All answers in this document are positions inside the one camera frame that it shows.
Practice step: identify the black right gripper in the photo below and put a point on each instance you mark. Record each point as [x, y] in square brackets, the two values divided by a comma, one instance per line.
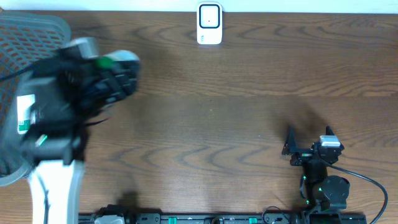
[291, 147]

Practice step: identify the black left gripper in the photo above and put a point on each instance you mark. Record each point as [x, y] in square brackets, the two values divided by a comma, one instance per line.
[120, 84]

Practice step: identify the white green carton box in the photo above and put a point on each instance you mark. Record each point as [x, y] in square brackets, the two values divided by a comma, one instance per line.
[25, 115]

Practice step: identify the green lid white jar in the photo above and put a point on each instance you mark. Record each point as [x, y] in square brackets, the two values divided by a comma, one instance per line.
[107, 61]

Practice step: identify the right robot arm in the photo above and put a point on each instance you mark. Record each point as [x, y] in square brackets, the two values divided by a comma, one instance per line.
[325, 194]

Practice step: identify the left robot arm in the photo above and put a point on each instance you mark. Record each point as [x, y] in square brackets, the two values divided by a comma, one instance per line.
[47, 129]

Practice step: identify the white barcode scanner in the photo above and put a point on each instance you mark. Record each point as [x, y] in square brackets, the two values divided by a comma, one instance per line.
[209, 23]

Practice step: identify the grey plastic basket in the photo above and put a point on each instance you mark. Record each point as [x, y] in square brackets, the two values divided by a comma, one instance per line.
[25, 39]

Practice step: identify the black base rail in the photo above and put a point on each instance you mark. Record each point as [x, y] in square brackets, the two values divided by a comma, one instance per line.
[271, 215]

